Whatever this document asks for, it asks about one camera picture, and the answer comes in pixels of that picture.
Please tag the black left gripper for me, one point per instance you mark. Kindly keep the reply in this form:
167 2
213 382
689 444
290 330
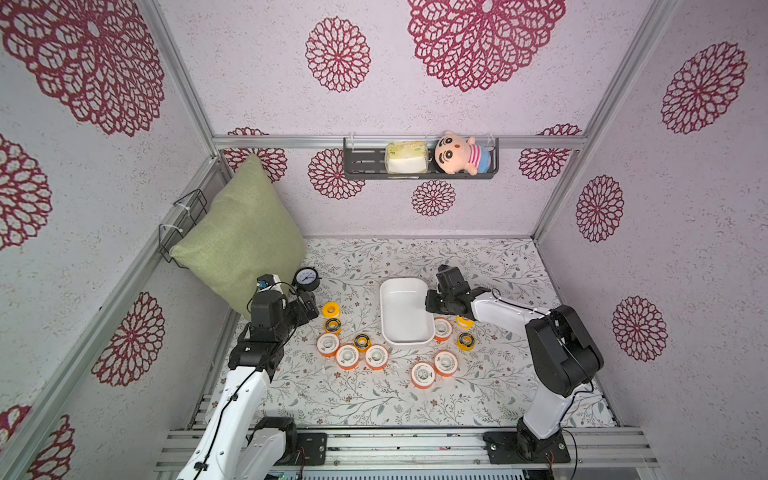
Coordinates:
309 305

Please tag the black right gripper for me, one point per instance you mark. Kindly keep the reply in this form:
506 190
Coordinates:
444 301

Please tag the orange white tape roll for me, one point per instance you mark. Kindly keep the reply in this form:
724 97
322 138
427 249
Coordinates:
446 363
377 357
442 330
347 357
328 344
423 375

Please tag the yellow black tape roll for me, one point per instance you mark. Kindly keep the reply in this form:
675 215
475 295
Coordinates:
362 342
466 342
333 326

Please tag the white plastic storage box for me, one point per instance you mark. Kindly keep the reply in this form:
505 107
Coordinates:
405 322

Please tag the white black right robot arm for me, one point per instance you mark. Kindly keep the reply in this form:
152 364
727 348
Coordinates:
564 354

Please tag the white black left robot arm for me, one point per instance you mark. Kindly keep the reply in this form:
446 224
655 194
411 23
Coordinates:
230 448

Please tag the orange white tape roll bottom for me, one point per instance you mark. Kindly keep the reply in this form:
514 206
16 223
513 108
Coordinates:
423 375

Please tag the black pressure gauge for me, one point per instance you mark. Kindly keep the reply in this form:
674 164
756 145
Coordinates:
306 279

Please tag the green square pillow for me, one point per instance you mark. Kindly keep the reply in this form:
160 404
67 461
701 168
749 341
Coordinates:
247 233

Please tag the plush doll striped shirt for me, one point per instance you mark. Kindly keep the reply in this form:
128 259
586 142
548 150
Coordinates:
454 154

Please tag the yellow green sponge pack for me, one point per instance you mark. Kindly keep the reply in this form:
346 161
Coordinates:
406 157

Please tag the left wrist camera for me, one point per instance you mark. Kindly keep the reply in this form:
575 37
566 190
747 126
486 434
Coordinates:
269 282

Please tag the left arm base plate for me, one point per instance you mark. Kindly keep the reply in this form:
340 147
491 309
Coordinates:
304 449

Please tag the black wire wall rack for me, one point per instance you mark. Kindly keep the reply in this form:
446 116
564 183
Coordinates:
187 212

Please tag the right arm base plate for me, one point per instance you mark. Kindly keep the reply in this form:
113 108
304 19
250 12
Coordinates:
522 447

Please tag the black wall shelf basket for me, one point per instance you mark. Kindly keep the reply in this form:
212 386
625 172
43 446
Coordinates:
371 160

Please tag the aluminium front rail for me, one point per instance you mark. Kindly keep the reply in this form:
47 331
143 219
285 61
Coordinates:
437 448

